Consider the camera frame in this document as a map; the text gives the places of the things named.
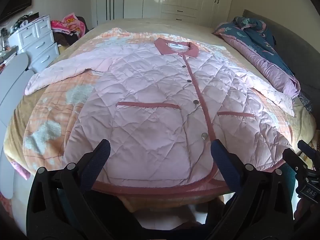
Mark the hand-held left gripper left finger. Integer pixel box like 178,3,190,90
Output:
26,139,148,240

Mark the dark patterned cloth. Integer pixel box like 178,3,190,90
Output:
297,90,314,113

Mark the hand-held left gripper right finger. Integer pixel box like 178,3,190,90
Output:
190,139,294,240

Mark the white rounded panel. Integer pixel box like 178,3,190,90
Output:
0,69,35,200
0,52,28,110

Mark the pink quilted jacket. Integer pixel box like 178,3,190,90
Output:
25,37,295,198

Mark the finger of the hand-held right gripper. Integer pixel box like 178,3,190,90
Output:
297,139,320,157
283,148,310,172

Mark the white door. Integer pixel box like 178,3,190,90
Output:
96,0,125,22

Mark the pink printed towel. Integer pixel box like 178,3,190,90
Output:
50,12,87,38

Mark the blue floral quilt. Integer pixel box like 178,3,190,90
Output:
212,16,302,98

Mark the grey upholstered headboard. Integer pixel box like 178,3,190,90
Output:
241,9,320,120

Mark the bed with tan sheet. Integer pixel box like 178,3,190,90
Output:
4,17,320,205

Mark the white drawer chest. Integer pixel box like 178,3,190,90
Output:
7,12,60,73

